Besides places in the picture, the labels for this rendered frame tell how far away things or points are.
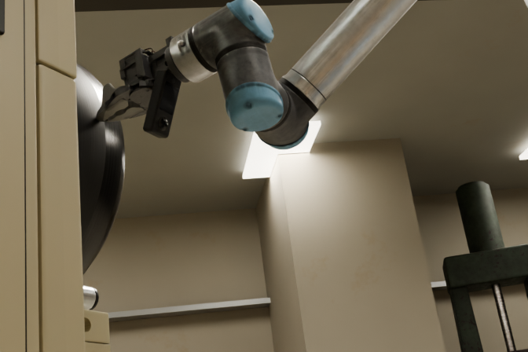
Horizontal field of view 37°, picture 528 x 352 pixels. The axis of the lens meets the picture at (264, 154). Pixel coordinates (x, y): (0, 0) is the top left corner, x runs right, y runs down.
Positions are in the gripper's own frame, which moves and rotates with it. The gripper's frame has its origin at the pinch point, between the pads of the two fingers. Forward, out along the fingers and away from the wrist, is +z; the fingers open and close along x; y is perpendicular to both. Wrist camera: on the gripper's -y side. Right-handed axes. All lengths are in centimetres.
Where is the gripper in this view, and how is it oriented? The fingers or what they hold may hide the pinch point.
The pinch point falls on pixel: (103, 119)
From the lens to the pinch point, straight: 151.6
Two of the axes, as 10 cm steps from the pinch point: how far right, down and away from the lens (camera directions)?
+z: -8.1, 4.1, 4.2
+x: -5.4, -2.7, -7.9
